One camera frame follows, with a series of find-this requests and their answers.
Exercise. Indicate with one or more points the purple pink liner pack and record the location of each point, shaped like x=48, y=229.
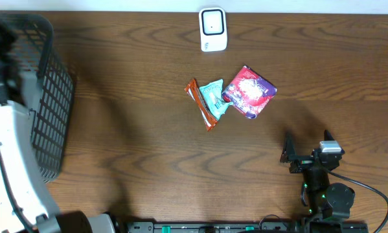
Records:
x=249, y=92

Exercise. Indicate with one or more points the white barcode scanner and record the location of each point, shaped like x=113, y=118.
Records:
x=213, y=29

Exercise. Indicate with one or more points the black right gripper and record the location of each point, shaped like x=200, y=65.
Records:
x=302, y=162

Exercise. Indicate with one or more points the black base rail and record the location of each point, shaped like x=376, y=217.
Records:
x=266, y=226

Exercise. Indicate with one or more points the orange brown snack bar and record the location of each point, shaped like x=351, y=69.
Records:
x=193, y=91

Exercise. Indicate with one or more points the black plastic mesh basket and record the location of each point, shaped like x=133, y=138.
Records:
x=36, y=91

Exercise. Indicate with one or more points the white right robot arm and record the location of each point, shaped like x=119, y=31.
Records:
x=329, y=203

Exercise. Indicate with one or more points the teal snack packet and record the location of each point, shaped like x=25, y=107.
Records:
x=212, y=95

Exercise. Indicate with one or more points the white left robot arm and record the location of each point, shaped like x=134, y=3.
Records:
x=25, y=202

